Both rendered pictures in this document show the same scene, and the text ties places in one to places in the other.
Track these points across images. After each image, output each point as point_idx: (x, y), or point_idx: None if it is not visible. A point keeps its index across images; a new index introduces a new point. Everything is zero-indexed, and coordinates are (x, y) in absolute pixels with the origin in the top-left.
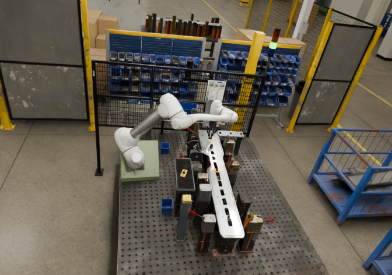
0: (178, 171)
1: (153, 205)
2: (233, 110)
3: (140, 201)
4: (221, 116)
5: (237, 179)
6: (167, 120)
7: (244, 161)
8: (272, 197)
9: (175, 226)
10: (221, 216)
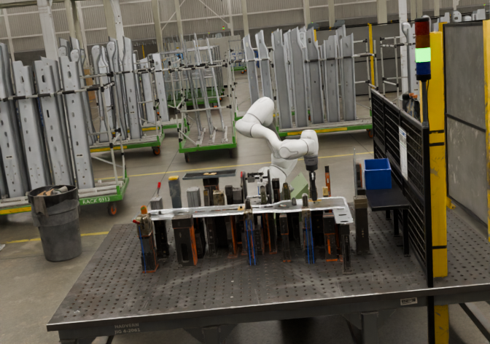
0: (213, 172)
1: None
2: (293, 143)
3: None
4: (275, 141)
5: (278, 270)
6: None
7: (331, 278)
8: (231, 296)
9: None
10: (162, 211)
